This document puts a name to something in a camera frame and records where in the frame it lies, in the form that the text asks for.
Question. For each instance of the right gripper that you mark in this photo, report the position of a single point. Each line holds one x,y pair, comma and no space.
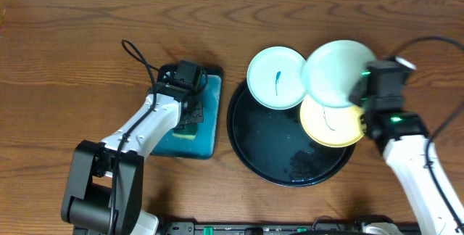
356,96

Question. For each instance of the green scrubbing sponge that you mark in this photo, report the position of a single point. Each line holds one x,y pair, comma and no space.
186,131

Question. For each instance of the black rectangular water tray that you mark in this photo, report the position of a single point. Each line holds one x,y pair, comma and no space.
203,146

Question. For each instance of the yellow plate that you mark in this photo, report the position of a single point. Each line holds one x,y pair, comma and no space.
331,127

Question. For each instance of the round black tray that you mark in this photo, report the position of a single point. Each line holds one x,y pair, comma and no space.
274,145

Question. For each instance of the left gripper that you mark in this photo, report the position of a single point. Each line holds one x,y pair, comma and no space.
196,106

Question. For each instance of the light blue plate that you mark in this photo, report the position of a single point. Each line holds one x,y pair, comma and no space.
333,69
274,77

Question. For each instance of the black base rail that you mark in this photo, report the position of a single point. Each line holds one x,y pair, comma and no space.
189,228

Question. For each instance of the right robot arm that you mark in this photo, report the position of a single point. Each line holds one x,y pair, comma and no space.
408,149

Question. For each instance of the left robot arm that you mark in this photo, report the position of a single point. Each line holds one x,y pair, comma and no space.
105,182

